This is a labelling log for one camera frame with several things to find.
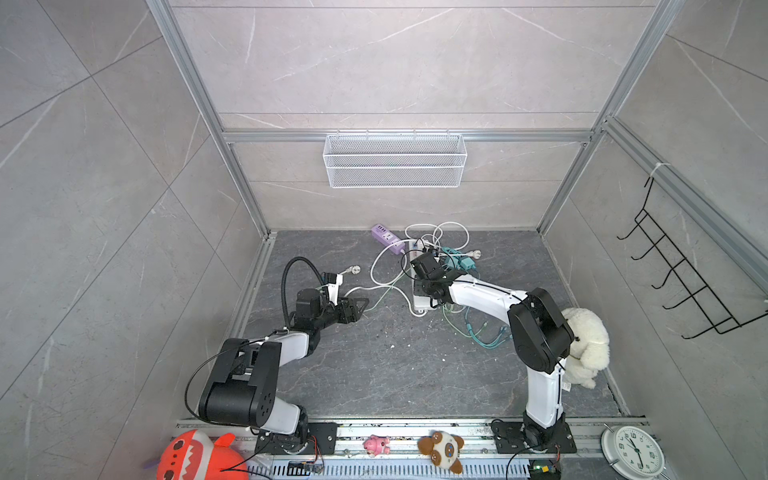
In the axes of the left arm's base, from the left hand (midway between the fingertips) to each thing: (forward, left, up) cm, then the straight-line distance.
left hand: (359, 294), depth 90 cm
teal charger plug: (+18, -34, -7) cm, 40 cm away
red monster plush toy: (-39, +35, -1) cm, 53 cm away
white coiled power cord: (+26, -25, -5) cm, 36 cm away
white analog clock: (-43, -65, -5) cm, 78 cm away
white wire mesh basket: (+41, -13, +20) cm, 47 cm away
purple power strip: (+30, -9, -7) cm, 32 cm away
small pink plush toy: (-39, -5, -6) cm, 39 cm away
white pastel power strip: (-1, -19, -3) cm, 20 cm away
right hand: (+7, -21, -5) cm, 23 cm away
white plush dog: (-23, -57, +9) cm, 62 cm away
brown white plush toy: (-40, -21, -6) cm, 46 cm away
